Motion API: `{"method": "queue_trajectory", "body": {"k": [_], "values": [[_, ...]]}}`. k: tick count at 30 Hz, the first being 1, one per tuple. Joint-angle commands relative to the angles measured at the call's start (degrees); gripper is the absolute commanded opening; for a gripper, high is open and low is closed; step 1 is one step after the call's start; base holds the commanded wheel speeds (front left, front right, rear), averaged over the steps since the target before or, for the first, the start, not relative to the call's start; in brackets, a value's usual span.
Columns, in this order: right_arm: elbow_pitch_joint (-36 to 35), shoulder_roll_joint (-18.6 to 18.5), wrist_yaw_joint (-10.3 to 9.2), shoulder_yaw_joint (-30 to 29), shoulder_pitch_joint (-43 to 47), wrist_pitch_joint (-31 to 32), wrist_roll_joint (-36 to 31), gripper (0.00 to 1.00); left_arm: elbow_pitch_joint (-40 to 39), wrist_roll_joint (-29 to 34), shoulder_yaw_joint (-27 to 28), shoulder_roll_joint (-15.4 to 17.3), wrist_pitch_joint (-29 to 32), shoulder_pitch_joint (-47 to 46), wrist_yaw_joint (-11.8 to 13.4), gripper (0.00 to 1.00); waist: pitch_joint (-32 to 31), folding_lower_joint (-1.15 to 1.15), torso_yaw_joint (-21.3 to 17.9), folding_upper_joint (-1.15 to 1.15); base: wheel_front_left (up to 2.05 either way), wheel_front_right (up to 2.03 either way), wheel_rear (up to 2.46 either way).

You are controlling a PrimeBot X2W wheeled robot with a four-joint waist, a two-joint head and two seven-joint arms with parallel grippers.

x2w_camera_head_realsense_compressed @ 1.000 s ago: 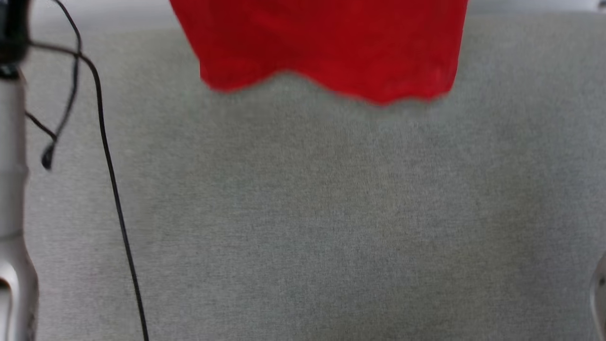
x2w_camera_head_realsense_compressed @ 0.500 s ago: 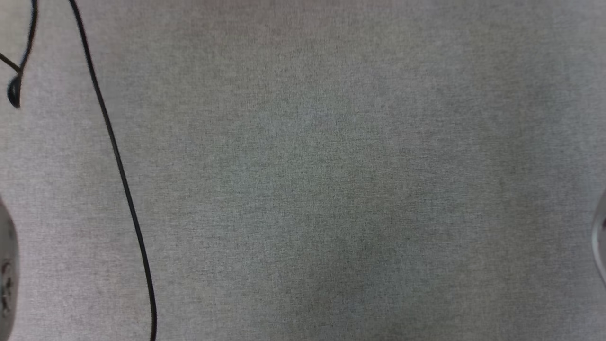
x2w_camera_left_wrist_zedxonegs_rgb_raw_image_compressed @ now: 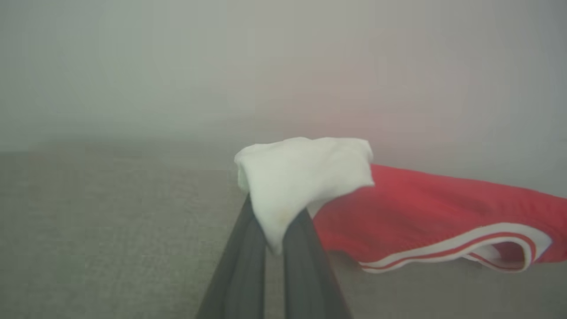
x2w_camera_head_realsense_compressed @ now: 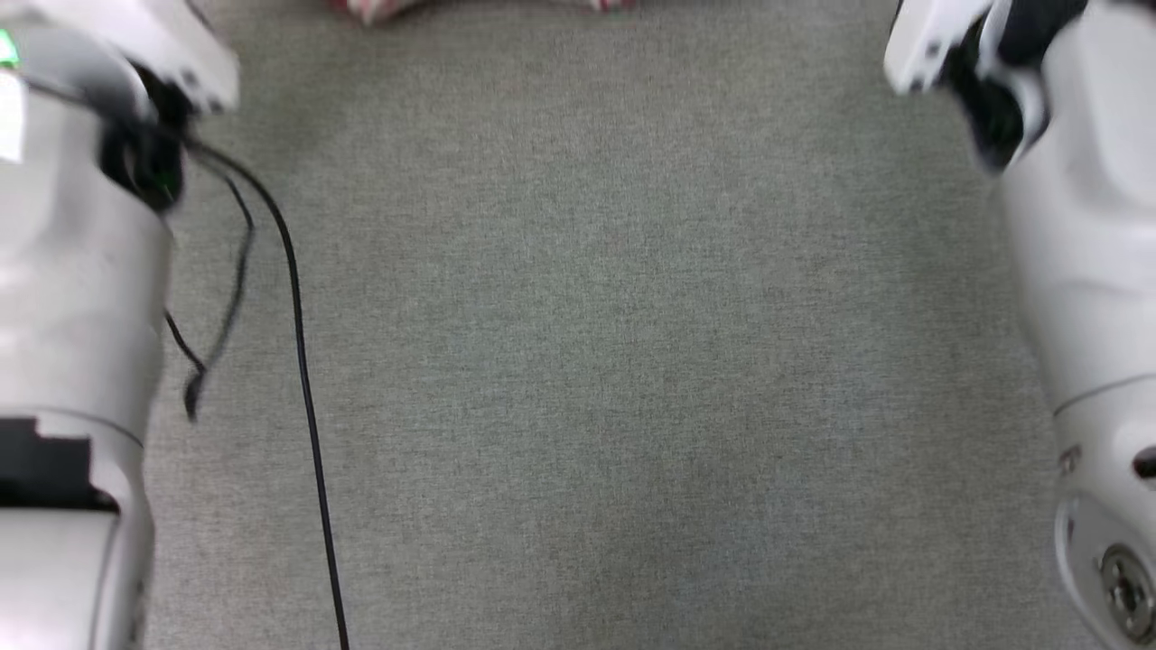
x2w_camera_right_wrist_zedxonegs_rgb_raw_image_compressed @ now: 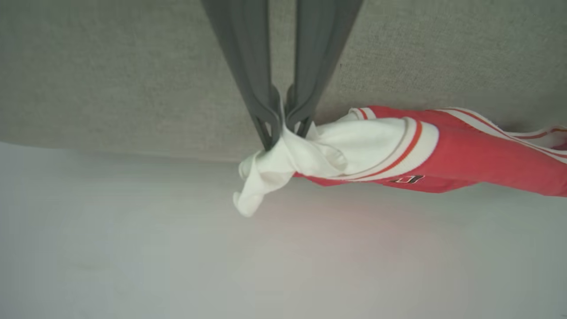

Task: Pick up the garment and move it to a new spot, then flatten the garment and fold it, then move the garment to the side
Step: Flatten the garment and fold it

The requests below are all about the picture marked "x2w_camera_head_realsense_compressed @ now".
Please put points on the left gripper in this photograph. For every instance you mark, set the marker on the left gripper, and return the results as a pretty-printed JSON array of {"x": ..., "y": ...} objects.
[{"x": 144, "y": 144}]

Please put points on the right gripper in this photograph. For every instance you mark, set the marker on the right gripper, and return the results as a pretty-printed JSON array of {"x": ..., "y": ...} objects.
[{"x": 1002, "y": 99}]

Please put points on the red and white cloth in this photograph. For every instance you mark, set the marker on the red and white cloth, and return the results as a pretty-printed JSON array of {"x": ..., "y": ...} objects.
[{"x": 370, "y": 9}]

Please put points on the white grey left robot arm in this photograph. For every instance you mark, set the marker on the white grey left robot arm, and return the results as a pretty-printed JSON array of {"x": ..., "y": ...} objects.
[{"x": 63, "y": 298}]

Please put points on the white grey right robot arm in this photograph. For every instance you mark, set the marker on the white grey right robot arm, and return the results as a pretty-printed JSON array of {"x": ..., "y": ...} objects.
[{"x": 1084, "y": 271}]

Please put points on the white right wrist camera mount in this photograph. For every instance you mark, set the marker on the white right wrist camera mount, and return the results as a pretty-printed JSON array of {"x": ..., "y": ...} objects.
[{"x": 930, "y": 41}]

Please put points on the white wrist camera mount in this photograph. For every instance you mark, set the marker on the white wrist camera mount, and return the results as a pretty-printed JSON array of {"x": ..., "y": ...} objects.
[
  {"x": 172, "y": 45},
  {"x": 930, "y": 41}
]

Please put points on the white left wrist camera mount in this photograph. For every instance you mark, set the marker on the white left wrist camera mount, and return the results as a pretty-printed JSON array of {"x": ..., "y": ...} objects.
[{"x": 172, "y": 45}]

